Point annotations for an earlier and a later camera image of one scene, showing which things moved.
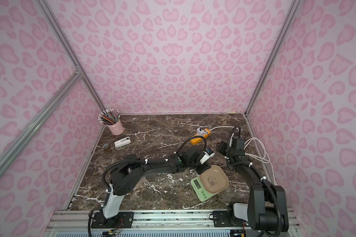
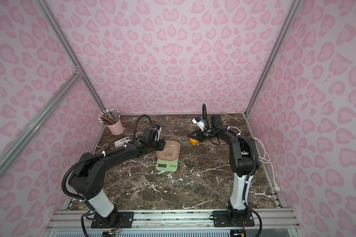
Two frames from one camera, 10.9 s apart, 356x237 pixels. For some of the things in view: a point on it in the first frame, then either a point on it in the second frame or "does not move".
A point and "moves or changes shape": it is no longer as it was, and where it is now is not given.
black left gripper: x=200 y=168 to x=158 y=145
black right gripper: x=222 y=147 to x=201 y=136
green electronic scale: x=203 y=195 moves or changes shape
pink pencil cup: x=116 y=129 does not move
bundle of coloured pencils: x=109 y=116 does not move
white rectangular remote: x=120 y=142 does not move
